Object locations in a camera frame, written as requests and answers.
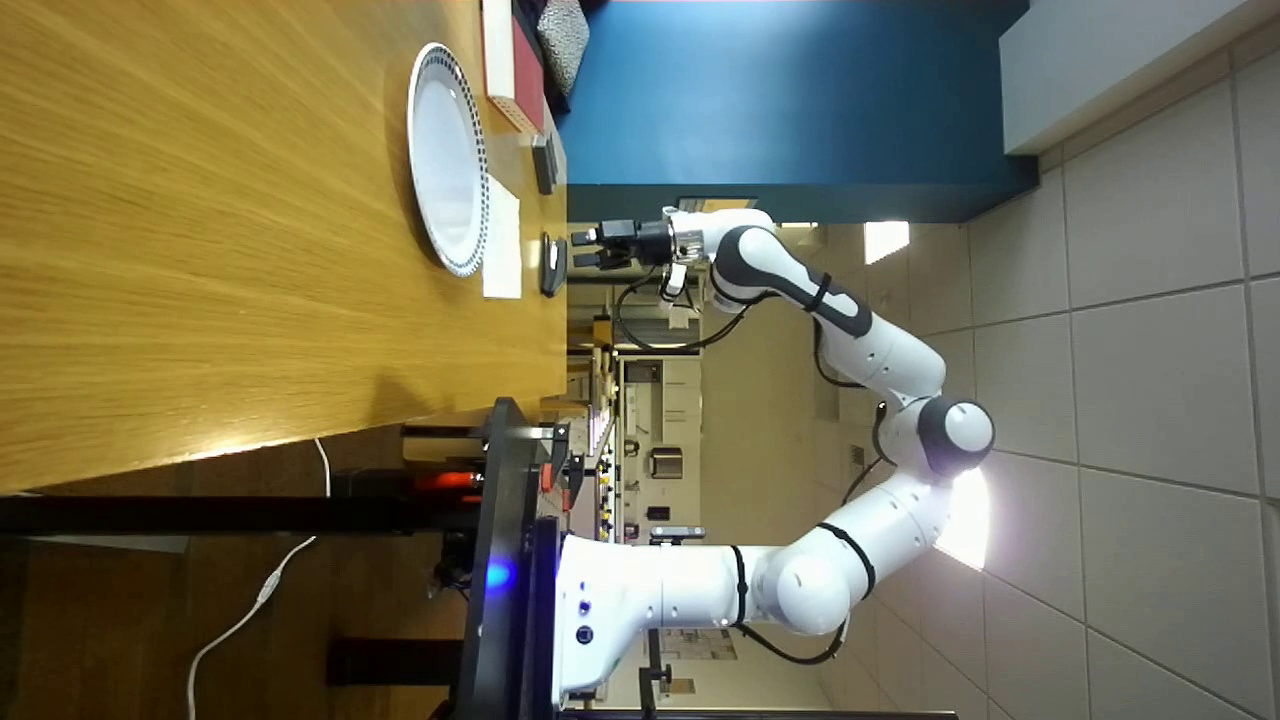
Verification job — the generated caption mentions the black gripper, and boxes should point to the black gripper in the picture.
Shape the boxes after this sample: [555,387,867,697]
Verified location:
[569,214,675,275]

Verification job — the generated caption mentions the white paper napkin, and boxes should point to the white paper napkin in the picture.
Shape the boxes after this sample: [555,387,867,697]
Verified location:
[476,173,527,305]

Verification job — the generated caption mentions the white plate with blue dots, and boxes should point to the white plate with blue dots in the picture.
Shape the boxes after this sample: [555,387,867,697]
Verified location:
[400,38,498,278]

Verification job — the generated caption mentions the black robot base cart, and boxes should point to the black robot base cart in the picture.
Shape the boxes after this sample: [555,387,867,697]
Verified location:
[433,397,563,720]

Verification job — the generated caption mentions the small black device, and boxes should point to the small black device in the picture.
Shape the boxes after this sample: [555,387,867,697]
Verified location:
[536,232,572,301]

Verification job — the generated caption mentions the small dark block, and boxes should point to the small dark block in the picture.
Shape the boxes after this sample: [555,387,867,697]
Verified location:
[531,135,569,197]

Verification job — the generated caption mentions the background shelf with items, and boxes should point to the background shelf with items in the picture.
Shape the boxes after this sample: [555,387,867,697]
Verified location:
[569,310,707,553]

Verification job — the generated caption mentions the flat rectangular box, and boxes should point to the flat rectangular box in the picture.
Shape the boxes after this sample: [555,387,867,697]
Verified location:
[476,0,562,152]

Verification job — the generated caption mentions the grey folded cloth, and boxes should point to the grey folded cloth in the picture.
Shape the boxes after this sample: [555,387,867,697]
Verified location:
[531,0,596,84]

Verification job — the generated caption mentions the blue partition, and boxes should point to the blue partition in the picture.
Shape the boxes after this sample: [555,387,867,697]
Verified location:
[555,0,1042,227]

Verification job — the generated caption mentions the red clamp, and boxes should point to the red clamp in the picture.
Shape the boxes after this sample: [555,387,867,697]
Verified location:
[403,465,487,499]

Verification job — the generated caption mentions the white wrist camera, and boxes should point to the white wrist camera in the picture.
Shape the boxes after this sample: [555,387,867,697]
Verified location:
[656,257,695,305]

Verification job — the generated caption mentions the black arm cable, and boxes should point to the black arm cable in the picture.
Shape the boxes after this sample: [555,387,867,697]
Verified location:
[610,272,775,361]

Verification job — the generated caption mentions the black metal table frame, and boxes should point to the black metal table frame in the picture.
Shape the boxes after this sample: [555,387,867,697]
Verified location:
[0,418,487,691]

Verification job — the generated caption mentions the white cable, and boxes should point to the white cable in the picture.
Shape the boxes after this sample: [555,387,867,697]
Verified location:
[182,431,336,720]

